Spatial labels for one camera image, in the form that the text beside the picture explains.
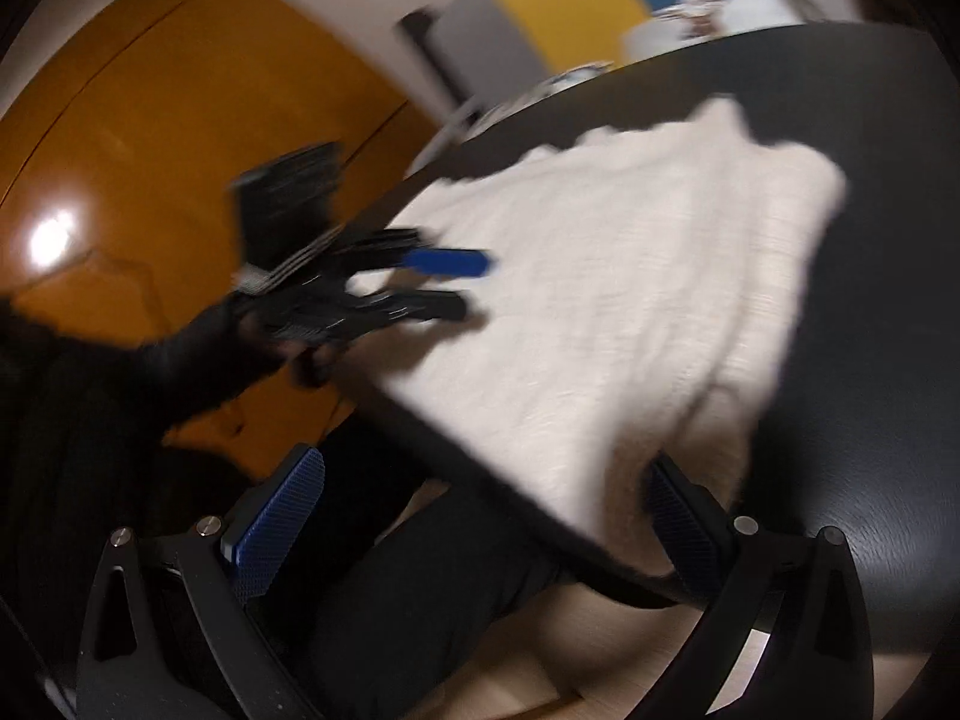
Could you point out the white deer print pillow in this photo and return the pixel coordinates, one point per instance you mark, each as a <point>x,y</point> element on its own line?
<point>750,11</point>

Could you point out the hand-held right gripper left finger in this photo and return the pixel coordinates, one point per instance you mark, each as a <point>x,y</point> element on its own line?
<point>277,525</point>

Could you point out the person's left forearm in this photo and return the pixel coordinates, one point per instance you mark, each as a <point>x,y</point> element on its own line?
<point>187,367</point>

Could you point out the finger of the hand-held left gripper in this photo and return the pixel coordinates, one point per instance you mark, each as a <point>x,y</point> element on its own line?
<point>427,307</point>
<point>450,262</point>

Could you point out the grey yellow blue armchair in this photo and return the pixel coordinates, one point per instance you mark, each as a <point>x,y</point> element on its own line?
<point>555,0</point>

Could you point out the person's black pants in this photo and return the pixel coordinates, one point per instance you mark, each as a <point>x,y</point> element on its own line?
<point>420,577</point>

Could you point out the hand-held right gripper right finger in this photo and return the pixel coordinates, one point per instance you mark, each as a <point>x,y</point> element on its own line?
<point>679,532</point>

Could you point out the triangle pattern pillow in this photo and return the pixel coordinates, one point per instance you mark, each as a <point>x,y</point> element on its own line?
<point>555,86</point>

